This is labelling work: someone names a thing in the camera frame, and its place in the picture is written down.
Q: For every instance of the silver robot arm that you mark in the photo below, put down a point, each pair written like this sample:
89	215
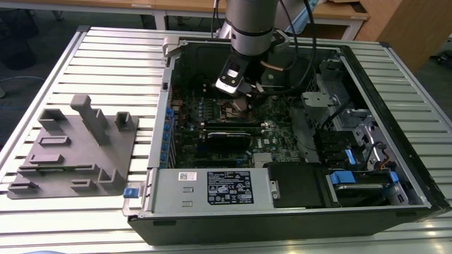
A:
247	23

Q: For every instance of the metal CPU socket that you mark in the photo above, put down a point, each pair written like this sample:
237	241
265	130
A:
225	115

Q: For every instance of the black RAM slot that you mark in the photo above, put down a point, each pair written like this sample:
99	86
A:
229	129
229	122

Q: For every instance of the black expansion slot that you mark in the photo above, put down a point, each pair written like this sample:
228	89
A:
215	162

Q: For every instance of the silver metal drive cage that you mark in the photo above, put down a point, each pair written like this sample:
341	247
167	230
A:
317	99

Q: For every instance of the grey case release latch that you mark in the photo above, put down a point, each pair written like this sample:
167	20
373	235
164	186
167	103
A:
171	43

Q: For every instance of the green motherboard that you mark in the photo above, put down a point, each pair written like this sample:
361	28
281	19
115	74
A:
283	137

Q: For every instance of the black graphics card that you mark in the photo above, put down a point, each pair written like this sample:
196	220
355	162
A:
227	144

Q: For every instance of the silver finned chipset heatsink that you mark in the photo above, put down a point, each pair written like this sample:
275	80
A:
263	157

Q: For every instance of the black plastic disk bay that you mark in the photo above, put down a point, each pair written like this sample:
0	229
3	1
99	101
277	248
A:
335	145

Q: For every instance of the wooden cabinet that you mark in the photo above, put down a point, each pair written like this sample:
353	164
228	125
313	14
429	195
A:
405	26

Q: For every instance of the hard disk in blue carrier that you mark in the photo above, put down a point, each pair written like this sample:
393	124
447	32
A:
343	176

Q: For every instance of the silver power supply unit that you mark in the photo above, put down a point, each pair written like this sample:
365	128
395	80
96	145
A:
169	195

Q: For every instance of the dark chair base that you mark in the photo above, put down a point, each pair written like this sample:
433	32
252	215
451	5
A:
443	56

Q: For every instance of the blue plastic latch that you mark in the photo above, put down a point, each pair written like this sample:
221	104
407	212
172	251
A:
131	192

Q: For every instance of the grey plastic parts rack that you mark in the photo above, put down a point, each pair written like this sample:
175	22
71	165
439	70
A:
81	158

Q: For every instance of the black open PC case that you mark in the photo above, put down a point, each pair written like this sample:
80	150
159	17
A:
247	230

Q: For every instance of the black office chair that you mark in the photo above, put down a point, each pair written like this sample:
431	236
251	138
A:
17	47

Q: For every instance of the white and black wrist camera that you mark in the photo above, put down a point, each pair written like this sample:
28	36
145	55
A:
231	76

